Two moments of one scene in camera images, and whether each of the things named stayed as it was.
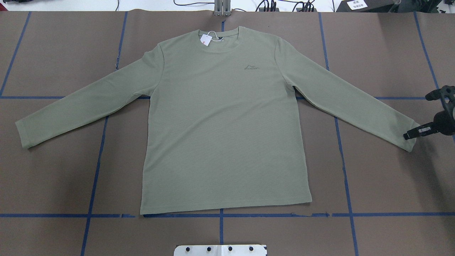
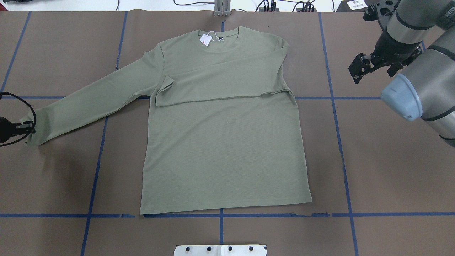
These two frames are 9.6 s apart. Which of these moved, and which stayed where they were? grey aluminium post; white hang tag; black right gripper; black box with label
Moved: black right gripper
Stayed: black box with label; grey aluminium post; white hang tag
